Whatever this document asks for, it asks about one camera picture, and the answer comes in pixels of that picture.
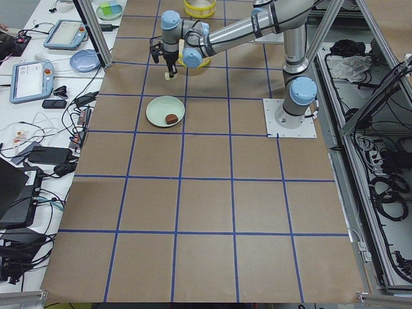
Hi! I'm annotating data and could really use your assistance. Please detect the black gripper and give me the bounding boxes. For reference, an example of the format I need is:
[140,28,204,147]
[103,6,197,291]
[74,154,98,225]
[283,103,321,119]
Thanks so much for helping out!
[149,41,178,78]

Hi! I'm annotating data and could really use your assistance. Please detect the white steamed bun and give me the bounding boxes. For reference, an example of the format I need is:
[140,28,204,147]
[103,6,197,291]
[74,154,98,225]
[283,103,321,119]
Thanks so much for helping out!
[164,72,177,80]

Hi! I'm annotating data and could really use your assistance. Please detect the yellow rimmed steamer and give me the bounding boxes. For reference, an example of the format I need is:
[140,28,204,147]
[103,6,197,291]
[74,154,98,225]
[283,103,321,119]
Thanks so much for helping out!
[183,0,216,18]
[178,39,211,68]

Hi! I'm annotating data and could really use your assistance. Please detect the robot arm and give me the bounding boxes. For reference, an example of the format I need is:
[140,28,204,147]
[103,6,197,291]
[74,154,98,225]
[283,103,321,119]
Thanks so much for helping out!
[149,1,317,129]

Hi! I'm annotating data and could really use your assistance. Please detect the light green plate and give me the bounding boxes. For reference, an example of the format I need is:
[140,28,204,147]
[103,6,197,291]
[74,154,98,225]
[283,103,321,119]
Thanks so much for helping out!
[145,96,185,127]

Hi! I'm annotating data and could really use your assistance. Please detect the brown steamed bun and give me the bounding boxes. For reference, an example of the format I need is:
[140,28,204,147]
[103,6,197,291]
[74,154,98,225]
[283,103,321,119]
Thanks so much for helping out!
[165,114,179,126]

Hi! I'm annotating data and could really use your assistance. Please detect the green plate with blocks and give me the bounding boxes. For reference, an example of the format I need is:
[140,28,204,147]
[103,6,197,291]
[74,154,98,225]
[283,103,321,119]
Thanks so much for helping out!
[96,1,123,21]

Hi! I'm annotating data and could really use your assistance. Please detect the blue plate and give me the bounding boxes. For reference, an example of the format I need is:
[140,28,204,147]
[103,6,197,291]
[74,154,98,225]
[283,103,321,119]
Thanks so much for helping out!
[70,49,100,73]

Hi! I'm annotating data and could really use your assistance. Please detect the upper teach pendant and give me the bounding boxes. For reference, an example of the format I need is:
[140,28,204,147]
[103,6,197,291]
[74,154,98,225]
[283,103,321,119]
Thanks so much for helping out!
[43,19,87,50]

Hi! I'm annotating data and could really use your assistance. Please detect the teach pendant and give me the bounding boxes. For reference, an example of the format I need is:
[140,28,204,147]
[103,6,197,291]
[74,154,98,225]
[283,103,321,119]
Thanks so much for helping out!
[43,19,87,50]
[10,60,54,104]

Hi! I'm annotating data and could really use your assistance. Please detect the black phone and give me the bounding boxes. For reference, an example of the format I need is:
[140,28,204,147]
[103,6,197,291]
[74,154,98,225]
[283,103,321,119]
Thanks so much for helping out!
[42,99,67,109]

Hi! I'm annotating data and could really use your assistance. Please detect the lower teach pendant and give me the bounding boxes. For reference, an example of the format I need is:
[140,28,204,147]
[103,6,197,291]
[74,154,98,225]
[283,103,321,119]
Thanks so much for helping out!
[10,60,54,104]

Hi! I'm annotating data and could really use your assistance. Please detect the black power adapter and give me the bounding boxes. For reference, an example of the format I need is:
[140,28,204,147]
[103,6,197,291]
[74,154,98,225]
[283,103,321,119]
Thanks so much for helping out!
[28,146,73,165]

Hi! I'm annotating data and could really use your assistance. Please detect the white crumpled cloth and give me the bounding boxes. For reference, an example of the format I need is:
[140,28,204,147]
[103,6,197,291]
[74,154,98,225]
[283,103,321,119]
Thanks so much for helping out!
[331,55,372,82]

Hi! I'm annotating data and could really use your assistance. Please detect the black laptop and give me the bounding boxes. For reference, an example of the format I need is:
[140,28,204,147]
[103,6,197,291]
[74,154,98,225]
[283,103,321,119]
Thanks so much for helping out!
[1,159,43,229]

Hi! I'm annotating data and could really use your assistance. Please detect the aluminium frame post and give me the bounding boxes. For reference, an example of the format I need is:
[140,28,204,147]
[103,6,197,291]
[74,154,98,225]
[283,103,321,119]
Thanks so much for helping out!
[73,0,113,70]

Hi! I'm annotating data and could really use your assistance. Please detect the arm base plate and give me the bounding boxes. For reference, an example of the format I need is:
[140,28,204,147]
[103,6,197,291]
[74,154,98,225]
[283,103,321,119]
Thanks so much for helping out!
[263,98,317,138]
[254,33,284,44]

